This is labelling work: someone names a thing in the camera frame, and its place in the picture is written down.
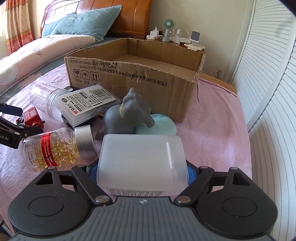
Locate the black digital timer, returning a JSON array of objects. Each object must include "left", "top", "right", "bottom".
[{"left": 64, "top": 86, "right": 79, "bottom": 92}]

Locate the black dotted cube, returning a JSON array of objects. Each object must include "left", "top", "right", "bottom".
[{"left": 61, "top": 115, "right": 93, "bottom": 130}]

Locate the cardboard box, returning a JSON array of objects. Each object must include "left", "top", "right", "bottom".
[{"left": 64, "top": 38, "right": 206, "bottom": 123}]

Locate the capsule bottle silver cap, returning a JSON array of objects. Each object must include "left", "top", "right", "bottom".
[{"left": 21, "top": 125, "right": 97, "bottom": 172}]

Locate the white power strip charger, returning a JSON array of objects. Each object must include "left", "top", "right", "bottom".
[{"left": 146, "top": 26, "right": 163, "bottom": 40}]

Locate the white translucent plastic container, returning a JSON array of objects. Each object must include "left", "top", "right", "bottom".
[{"left": 97, "top": 134, "right": 189, "bottom": 197}]

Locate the green mini fan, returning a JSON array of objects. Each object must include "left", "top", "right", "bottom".
[{"left": 162, "top": 18, "right": 176, "bottom": 42}]

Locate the grey elephant toy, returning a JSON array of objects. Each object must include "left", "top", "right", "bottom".
[{"left": 95, "top": 88, "right": 155, "bottom": 140}]

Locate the red toy block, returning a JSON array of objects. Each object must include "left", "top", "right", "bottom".
[{"left": 23, "top": 106, "right": 45, "bottom": 128}]

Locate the white stand with screen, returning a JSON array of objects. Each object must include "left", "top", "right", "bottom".
[{"left": 187, "top": 30, "right": 200, "bottom": 46}]

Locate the clear plastic jar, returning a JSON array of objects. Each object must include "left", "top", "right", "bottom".
[{"left": 30, "top": 83, "right": 70, "bottom": 122}]

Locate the wooden headboard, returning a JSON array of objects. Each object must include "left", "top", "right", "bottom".
[{"left": 41, "top": 1, "right": 152, "bottom": 41}]

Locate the blue pillow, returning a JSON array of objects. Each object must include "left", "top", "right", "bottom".
[{"left": 42, "top": 5, "right": 122, "bottom": 42}]

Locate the clear box with label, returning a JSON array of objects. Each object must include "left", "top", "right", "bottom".
[{"left": 55, "top": 85, "right": 119, "bottom": 126}]

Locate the pink bed cover cloth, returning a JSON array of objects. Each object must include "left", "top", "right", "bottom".
[{"left": 1, "top": 74, "right": 252, "bottom": 222}]

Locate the small clear spray bottle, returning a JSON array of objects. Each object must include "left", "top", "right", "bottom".
[{"left": 173, "top": 29, "right": 181, "bottom": 45}]

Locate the white louvered closet door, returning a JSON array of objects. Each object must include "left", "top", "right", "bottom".
[{"left": 231, "top": 1, "right": 295, "bottom": 240}]

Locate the light blue round case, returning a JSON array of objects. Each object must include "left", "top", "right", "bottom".
[{"left": 135, "top": 113, "right": 177, "bottom": 135}]

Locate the white remote control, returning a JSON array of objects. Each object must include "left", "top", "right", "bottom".
[{"left": 184, "top": 44, "right": 205, "bottom": 51}]

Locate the orange curtain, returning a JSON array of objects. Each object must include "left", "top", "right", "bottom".
[{"left": 6, "top": 0, "right": 33, "bottom": 54}]

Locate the wall socket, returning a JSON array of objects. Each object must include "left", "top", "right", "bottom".
[{"left": 214, "top": 67, "right": 224, "bottom": 78}]

